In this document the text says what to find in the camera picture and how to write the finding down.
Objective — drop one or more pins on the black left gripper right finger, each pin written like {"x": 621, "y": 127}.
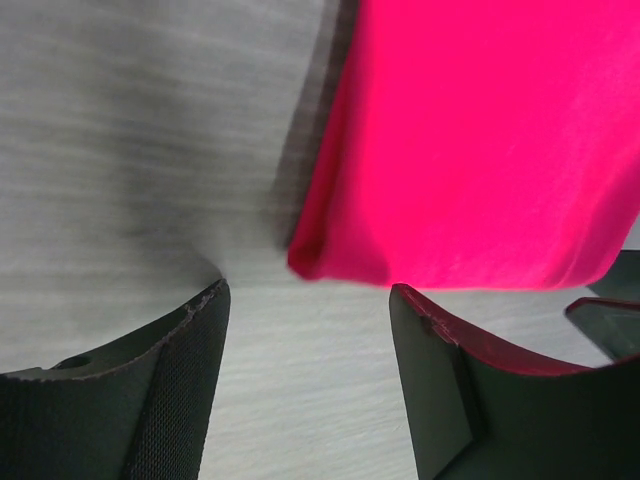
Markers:
{"x": 480, "y": 407}

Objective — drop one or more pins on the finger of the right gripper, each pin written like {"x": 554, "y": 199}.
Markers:
{"x": 611, "y": 325}

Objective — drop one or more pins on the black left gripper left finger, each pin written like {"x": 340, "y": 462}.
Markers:
{"x": 135, "y": 408}

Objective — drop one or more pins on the red t shirt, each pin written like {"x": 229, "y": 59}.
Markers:
{"x": 478, "y": 145}

